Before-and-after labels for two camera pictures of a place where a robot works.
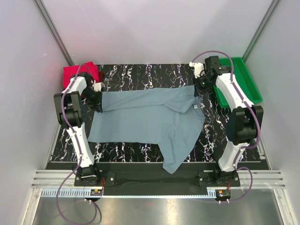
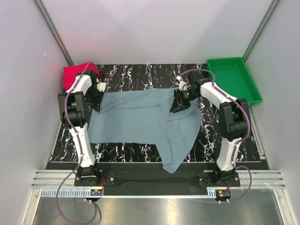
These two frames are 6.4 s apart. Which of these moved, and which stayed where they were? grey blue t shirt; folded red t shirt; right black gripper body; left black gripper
Moved: right black gripper body
Stayed: left black gripper; folded red t shirt; grey blue t shirt
